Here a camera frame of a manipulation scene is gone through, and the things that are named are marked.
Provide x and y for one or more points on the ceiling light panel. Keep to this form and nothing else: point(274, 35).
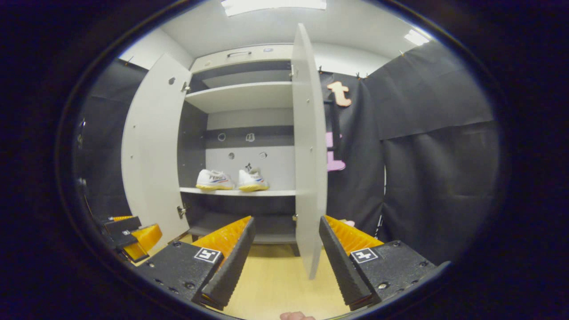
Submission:
point(416, 38)
point(271, 5)

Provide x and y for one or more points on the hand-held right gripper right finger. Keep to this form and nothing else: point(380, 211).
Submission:
point(342, 266)

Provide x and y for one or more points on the white cabinet door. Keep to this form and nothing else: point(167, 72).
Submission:
point(309, 178)
point(151, 155)

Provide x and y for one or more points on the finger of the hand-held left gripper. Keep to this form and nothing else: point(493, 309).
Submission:
point(149, 235)
point(122, 224)

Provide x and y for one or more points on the white shoe cabinet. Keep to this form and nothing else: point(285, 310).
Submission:
point(266, 164)

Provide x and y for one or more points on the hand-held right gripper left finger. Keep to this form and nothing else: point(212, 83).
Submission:
point(233, 266)

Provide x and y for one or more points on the white shoe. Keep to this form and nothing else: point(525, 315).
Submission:
point(251, 181)
point(213, 180)

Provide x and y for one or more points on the black backdrop cloth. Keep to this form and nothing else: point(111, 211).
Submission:
point(106, 146)
point(440, 191)
point(360, 178)

